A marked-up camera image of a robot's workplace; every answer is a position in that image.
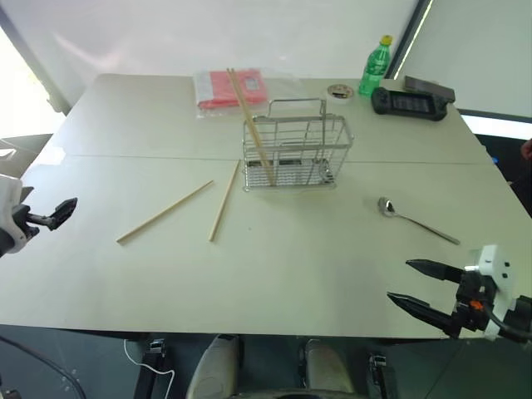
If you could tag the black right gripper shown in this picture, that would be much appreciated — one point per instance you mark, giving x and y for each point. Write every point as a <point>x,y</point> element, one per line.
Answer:
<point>471,299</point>

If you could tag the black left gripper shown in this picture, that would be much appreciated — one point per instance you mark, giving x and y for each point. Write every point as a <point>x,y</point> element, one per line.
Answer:
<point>26,220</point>

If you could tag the metal spoon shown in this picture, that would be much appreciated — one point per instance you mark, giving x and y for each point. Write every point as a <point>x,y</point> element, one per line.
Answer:
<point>387,206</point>

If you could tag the wooden chopstick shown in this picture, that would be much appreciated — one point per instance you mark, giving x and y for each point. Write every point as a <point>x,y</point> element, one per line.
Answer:
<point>251,113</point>
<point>224,201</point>
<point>165,211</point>
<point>245,109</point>

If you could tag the grey rounded robot foot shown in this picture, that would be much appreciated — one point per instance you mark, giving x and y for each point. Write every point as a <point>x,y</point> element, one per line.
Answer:
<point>214,365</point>
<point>326,365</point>

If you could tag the person at table edge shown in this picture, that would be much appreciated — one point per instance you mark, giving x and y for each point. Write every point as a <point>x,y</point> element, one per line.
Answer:
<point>527,149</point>

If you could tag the black handheld controller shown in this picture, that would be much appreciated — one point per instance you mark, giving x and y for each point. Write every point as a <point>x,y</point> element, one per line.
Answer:
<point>409,104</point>

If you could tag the black rectangular box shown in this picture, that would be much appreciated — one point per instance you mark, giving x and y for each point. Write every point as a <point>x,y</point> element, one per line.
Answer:
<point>428,86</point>

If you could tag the red packet in plastic bag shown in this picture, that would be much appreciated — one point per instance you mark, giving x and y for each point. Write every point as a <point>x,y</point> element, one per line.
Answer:
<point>232,89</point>

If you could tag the green plastic bottle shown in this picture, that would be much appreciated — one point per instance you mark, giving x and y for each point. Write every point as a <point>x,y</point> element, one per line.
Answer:
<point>373,70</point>

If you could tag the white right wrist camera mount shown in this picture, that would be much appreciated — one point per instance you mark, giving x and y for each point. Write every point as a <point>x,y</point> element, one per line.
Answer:
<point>496,270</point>

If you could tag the black table leg bracket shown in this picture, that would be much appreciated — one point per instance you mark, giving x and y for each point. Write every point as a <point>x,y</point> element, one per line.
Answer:
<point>150,365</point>
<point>380,372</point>

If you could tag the black window frame strip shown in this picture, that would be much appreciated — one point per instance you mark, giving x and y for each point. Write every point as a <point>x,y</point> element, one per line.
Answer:
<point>409,37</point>

